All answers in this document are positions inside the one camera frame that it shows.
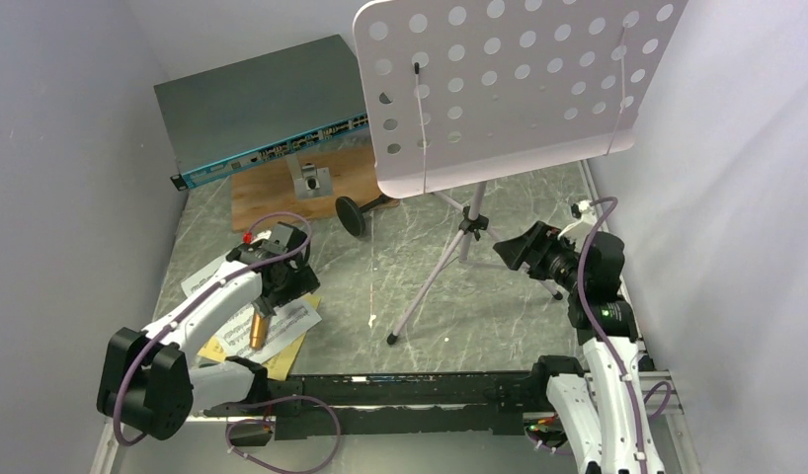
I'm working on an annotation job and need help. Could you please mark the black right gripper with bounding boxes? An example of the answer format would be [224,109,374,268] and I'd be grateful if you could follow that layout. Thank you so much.
[494,220,588,293]

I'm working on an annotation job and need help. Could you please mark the gold microphone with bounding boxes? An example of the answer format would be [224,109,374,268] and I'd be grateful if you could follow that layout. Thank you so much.
[249,311,269,351]

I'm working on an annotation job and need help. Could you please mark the lilac music stand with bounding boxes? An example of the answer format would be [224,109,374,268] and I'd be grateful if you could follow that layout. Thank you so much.
[351,0,690,347]

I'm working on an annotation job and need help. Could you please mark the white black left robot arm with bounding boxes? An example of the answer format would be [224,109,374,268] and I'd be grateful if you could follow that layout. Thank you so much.
[96,222,320,445]

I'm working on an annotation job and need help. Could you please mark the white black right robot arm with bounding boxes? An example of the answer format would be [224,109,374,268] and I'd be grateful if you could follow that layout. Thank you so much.
[493,221,666,473]

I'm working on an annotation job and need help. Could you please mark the wooden base board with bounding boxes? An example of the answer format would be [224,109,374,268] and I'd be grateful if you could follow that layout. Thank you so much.
[230,145,381,232]

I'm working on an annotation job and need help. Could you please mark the black microphone stand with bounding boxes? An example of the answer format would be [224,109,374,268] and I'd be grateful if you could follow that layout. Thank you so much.
[335,194,393,238]

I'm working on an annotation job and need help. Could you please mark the white sheet music page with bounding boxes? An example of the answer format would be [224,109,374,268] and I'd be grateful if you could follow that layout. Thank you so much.
[181,271,323,365]

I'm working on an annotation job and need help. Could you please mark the yellow paper sheet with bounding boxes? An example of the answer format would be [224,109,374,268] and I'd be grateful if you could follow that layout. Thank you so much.
[198,295,323,383]

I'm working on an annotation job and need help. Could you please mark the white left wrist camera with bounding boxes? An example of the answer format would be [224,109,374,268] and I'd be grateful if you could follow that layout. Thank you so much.
[242,229,272,244]

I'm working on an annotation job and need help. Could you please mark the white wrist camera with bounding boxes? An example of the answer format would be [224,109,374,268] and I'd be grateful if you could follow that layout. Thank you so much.
[558,199,598,247]
[242,229,272,244]

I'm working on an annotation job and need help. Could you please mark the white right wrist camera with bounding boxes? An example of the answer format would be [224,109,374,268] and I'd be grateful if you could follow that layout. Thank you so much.
[558,199,598,247]

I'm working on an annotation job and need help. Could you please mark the silver metal bracket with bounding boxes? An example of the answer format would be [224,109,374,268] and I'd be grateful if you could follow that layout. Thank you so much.
[285,155,334,200]

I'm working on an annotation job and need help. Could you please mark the black mounting rail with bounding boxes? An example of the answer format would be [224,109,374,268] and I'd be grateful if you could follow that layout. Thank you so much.
[206,368,554,440]

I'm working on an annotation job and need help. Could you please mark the grey teal network switch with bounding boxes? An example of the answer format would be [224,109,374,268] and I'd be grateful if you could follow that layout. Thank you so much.
[154,35,368,191]

